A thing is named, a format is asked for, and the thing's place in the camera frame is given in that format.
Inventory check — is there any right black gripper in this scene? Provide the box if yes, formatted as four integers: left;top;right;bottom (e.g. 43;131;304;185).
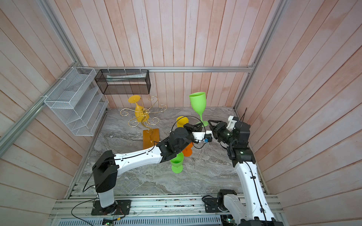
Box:
209;120;237;150

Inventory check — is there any orange wine glass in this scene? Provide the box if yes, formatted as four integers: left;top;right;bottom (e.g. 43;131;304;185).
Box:
183;143;193;157

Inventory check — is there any green wine glass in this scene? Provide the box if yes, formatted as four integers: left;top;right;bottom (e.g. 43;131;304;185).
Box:
170;152;184;174
189;92;209;127

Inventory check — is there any amber yellow wine glass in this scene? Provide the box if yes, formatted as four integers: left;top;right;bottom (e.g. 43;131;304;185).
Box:
128;95;150;122

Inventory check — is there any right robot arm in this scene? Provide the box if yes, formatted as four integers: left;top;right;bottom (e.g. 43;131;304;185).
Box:
208;117;283;226

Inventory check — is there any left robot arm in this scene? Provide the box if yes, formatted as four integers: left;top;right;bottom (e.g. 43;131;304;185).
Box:
92;123;206;210

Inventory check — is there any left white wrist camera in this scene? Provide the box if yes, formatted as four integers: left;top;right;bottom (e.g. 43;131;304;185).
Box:
192;131;214;143

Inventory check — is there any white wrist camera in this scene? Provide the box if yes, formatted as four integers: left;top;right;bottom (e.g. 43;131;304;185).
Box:
227;115;239;131
192;131;214;143

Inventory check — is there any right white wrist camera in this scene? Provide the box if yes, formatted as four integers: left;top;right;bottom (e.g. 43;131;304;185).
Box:
227;115;239;131

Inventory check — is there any gold wire wine glass rack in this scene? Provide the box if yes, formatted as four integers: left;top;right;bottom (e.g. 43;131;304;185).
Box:
120;96;167;149

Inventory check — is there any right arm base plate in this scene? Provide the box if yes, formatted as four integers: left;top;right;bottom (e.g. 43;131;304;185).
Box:
202;195;222;213

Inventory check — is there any black mesh wall basket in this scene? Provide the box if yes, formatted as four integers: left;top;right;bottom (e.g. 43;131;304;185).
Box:
95;69;151;95

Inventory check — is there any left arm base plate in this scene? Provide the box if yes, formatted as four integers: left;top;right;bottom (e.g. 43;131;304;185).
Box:
91;199;132;216

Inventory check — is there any white mesh wall shelf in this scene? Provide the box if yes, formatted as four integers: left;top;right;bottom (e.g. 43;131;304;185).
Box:
44;67;108;137

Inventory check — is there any aluminium frame rail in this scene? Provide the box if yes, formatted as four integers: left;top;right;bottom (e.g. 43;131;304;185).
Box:
90;66;254;73

